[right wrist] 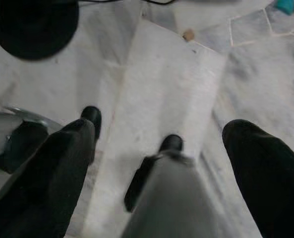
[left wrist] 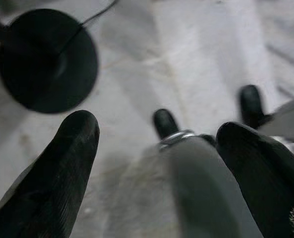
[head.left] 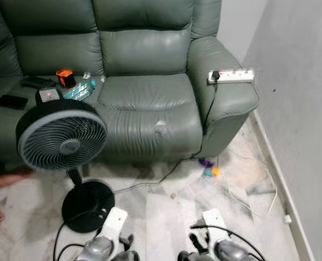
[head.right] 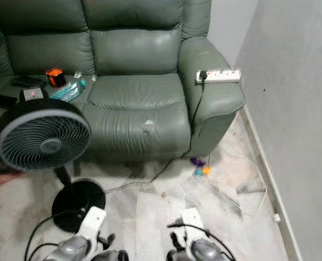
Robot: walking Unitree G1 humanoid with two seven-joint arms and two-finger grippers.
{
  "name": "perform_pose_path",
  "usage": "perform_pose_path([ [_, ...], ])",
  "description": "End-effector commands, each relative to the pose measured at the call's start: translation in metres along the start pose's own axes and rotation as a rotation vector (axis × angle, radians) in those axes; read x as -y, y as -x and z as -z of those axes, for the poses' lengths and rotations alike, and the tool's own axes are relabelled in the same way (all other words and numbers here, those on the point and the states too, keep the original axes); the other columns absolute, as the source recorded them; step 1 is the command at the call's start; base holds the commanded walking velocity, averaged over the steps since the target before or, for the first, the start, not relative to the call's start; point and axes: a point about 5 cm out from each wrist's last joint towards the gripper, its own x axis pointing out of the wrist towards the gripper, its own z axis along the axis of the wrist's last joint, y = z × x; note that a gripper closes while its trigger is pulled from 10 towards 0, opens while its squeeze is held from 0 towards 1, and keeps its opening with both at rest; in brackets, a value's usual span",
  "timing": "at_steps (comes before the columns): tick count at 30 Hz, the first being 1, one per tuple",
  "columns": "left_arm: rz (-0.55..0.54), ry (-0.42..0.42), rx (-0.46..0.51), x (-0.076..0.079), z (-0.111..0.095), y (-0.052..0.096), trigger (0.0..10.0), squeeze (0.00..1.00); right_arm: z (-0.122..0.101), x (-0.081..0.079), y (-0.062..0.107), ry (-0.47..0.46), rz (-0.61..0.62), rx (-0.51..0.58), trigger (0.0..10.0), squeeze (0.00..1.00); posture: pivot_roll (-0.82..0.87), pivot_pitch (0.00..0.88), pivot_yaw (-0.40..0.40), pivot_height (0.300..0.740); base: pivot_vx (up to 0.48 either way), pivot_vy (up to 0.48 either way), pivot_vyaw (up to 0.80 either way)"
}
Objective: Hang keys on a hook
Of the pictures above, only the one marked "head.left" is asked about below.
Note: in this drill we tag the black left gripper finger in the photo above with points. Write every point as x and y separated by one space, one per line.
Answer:
130 240

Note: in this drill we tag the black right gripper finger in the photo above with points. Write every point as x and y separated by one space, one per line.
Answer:
196 242

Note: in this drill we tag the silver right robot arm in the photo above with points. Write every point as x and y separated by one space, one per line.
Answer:
231 253

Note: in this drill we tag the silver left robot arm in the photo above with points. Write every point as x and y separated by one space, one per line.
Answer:
95 251

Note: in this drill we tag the robot left leg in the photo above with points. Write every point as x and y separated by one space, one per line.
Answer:
131 256

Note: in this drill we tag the robot leg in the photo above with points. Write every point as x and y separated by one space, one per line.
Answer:
184 256
131 256

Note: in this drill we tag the robot right leg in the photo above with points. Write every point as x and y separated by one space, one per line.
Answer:
184 256

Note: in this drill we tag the blue and orange toy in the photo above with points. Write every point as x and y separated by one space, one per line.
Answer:
212 172

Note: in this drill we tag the small purple object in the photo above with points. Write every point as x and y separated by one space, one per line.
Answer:
206 162

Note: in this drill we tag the white tiled skirting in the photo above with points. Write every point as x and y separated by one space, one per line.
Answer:
285 190

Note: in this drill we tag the black standing fan grey grille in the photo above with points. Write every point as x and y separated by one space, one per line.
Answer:
63 138

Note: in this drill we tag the clear plastic water bottle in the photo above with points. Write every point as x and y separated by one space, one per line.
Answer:
80 89

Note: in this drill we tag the white power strip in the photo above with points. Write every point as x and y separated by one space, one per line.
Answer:
234 76

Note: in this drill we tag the small orange black box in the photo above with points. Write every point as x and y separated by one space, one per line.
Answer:
65 79

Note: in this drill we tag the black phone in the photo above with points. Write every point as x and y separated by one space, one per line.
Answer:
11 101

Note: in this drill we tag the black remote control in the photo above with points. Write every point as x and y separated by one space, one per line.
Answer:
37 82

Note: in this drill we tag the green leather sofa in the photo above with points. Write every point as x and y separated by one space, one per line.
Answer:
144 54

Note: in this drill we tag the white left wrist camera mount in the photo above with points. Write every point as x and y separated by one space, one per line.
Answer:
114 223

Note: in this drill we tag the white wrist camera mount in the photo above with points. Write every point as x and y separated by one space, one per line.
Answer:
214 223
114 223

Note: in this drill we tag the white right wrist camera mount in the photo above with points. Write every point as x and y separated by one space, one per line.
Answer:
214 223

